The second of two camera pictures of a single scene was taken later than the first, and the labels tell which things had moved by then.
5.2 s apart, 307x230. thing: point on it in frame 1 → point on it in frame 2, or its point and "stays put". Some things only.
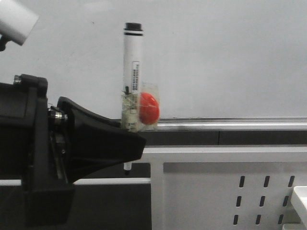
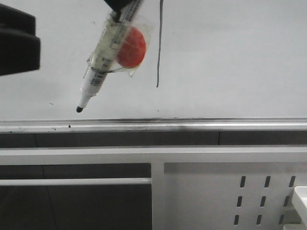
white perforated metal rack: x=218 y=188 stays put
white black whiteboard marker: x=132 y=78 → x=106 y=57
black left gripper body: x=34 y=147 → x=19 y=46
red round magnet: x=148 y=107 → x=131 y=47
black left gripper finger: x=93 y=142 → x=116 y=5
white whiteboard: x=211 y=58 stays put
